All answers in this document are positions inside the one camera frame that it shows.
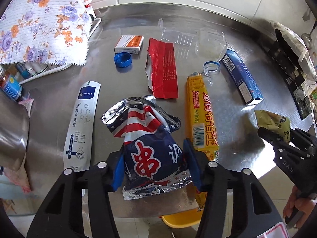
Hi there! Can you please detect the green snack packet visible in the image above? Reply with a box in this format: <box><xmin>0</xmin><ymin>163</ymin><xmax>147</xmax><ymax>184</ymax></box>
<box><xmin>255</xmin><ymin>110</ymin><xmax>290</xmax><ymax>143</ymax></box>

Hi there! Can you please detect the blue toothpaste box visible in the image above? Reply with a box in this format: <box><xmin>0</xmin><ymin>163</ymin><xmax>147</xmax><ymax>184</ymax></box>
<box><xmin>222</xmin><ymin>48</ymin><xmax>264</xmax><ymax>105</ymax></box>

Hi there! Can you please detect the white blue paste tube pouch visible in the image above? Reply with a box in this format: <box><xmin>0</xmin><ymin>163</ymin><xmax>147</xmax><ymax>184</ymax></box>
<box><xmin>63</xmin><ymin>81</ymin><xmax>101</xmax><ymax>172</ymax></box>

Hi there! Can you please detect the yellow biscuit wrapper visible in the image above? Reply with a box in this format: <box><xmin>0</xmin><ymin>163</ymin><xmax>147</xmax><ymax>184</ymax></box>
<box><xmin>185</xmin><ymin>71</ymin><xmax>220</xmax><ymax>212</ymax></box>

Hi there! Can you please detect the navy striped foil snack bag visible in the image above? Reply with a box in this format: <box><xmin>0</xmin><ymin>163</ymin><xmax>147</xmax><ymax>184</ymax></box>
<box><xmin>101</xmin><ymin>95</ymin><xmax>192</xmax><ymax>200</ymax></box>

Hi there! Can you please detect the red foil wrapper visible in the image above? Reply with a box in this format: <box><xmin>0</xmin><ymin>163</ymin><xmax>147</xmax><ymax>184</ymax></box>
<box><xmin>145</xmin><ymin>38</ymin><xmax>178</xmax><ymax>99</ymax></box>

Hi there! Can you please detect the yellow trash bin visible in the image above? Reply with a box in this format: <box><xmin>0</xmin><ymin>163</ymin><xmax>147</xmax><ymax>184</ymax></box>
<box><xmin>161</xmin><ymin>208</ymin><xmax>203</xmax><ymax>229</ymax></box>

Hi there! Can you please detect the person right hand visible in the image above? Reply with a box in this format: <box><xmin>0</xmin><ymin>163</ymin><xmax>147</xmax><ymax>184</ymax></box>
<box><xmin>283</xmin><ymin>185</ymin><xmax>316</xmax><ymax>229</ymax></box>

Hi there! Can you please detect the black stove with cover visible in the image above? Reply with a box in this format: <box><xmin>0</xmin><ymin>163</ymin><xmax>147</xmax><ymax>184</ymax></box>
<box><xmin>269</xmin><ymin>21</ymin><xmax>316</xmax><ymax>120</ymax></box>

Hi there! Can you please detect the hanging metal ladle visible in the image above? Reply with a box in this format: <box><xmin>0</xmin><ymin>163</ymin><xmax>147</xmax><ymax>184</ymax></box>
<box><xmin>301</xmin><ymin>21</ymin><xmax>317</xmax><ymax>50</ymax></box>

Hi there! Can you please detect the clear plastic bottle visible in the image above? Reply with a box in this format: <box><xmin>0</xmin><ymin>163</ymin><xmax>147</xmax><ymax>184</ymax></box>
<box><xmin>196</xmin><ymin>27</ymin><xmax>227</xmax><ymax>86</ymax></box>

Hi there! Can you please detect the blue label bottle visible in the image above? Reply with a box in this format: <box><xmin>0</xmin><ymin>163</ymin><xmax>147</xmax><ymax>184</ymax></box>
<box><xmin>1</xmin><ymin>72</ymin><xmax>23</xmax><ymax>101</ymax></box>

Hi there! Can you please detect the clear plastic blister tray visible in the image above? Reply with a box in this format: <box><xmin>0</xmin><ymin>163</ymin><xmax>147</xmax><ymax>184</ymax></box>
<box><xmin>158</xmin><ymin>18</ymin><xmax>196</xmax><ymax>47</ymax></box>

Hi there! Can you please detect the blue plastic bottle cap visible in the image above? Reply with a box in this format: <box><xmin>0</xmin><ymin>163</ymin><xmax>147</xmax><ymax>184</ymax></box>
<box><xmin>114</xmin><ymin>52</ymin><xmax>132</xmax><ymax>68</ymax></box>

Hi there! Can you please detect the orange white medicine box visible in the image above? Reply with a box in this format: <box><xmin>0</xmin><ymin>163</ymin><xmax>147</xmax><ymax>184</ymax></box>
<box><xmin>114</xmin><ymin>35</ymin><xmax>144</xmax><ymax>54</ymax></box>

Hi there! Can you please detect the floral cloth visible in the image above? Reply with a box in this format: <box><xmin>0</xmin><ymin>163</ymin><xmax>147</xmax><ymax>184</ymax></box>
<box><xmin>1</xmin><ymin>0</ymin><xmax>92</xmax><ymax>65</ymax></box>

